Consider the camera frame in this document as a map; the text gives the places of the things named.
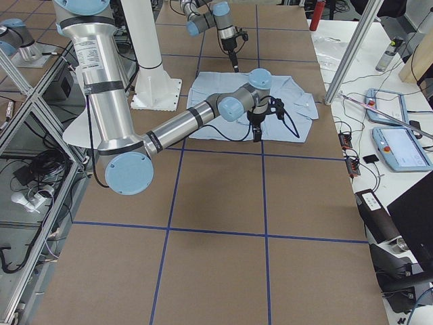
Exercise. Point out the clear water bottle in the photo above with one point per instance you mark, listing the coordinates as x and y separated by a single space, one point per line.
389 54

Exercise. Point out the black box white label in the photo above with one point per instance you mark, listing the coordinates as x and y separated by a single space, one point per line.
375 216

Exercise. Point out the red cylindrical bottle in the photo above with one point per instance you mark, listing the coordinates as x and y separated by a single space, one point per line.
317 14

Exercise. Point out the black monitor with stand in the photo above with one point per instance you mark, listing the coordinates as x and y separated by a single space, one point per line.
402 282

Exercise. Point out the idle robot arm base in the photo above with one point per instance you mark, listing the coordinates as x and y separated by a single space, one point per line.
18 44

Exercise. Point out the aluminium frame post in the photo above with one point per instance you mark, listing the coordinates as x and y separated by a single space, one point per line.
355 42

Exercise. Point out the white pedestal column with base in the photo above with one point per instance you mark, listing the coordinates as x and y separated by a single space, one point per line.
154 88

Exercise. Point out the light blue button-up shirt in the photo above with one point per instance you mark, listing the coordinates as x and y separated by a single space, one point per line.
299 105

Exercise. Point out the orange circuit board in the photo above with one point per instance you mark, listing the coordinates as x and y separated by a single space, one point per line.
352 165
345 140

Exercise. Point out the far blue teach pendant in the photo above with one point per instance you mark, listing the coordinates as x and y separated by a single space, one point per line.
390 102

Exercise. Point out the near blue teach pendant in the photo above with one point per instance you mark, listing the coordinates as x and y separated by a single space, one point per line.
400 149

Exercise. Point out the blue teach pendant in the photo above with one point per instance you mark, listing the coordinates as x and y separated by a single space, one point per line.
400 149
390 102

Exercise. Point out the small black square pad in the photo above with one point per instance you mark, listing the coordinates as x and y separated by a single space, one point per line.
371 159

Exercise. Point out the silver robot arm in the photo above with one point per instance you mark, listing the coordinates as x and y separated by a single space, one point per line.
127 155
202 17

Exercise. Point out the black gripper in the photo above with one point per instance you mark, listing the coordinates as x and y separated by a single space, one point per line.
229 45
254 119

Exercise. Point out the long metal reaching stick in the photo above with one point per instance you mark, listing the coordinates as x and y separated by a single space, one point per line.
389 117

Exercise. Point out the clear plastic bag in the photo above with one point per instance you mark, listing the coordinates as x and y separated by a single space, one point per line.
329 51

